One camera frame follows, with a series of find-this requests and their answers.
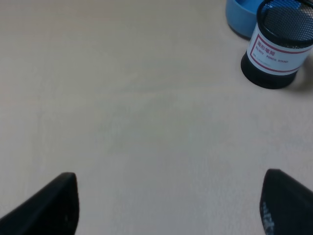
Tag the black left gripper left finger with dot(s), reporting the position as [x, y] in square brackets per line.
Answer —
[54, 210]

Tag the blue plastic bowl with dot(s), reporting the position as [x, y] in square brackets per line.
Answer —
[241, 16]

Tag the black mesh pencil holder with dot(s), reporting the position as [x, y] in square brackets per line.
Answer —
[280, 43]

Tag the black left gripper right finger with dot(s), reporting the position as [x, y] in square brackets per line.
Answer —
[286, 205]

